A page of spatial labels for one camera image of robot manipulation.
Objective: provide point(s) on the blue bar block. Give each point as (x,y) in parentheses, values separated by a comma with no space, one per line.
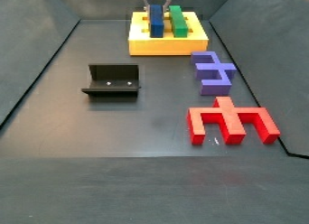
(156,24)

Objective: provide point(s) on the yellow slotted board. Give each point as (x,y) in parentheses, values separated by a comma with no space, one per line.
(168,45)

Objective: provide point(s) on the green bar block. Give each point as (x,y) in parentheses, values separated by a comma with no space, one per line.
(178,22)

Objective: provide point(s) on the purple cross-shaped block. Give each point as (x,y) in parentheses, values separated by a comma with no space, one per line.
(213,73)

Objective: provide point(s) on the red E-shaped block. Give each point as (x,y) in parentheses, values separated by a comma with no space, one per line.
(230,118)

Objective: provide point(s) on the black angle bracket holder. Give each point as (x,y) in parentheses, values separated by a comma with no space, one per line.
(114,79)

